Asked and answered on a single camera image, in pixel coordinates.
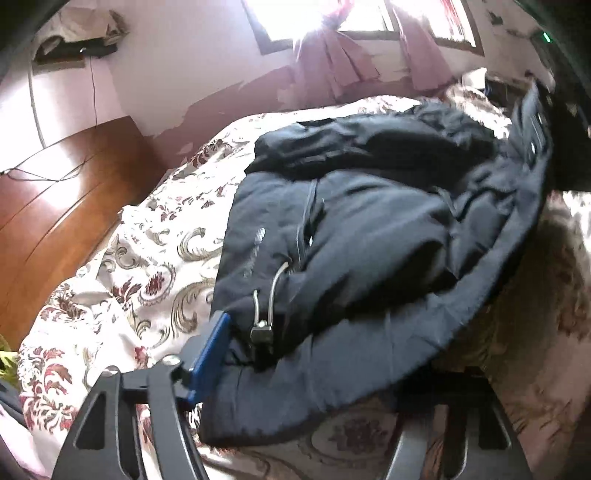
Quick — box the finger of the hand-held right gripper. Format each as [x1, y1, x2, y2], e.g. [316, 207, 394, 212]
[512, 80, 555, 177]

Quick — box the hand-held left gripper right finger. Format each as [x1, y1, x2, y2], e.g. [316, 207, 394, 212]
[385, 369, 525, 480]

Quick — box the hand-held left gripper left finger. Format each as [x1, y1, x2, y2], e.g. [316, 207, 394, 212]
[51, 311, 232, 480]

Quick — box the black padded jacket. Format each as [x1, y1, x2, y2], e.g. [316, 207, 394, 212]
[198, 99, 555, 449]

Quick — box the white bag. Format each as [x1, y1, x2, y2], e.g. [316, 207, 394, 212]
[462, 67, 491, 89]

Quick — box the floral bed blanket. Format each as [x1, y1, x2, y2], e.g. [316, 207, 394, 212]
[0, 69, 591, 480]

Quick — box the pink curtain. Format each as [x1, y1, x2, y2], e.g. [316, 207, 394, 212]
[392, 0, 456, 91]
[291, 18, 385, 100]

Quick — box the yellow-green item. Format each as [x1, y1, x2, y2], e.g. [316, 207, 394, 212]
[0, 336, 20, 380]

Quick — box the wooden framed window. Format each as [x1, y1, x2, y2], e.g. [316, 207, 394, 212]
[242, 0, 485, 57]

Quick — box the black garment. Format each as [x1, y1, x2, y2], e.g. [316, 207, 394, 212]
[0, 378, 25, 418]

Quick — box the pink cloth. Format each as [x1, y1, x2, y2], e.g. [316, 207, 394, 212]
[0, 401, 52, 480]

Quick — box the wooden headboard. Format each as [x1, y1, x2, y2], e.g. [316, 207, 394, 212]
[0, 115, 163, 352]

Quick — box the black cable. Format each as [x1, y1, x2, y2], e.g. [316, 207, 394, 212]
[0, 55, 100, 182]

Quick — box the white wall pipe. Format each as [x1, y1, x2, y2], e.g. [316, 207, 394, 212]
[27, 59, 48, 149]

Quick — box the dark wall shelf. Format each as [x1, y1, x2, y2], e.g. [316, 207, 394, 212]
[34, 41, 117, 64]

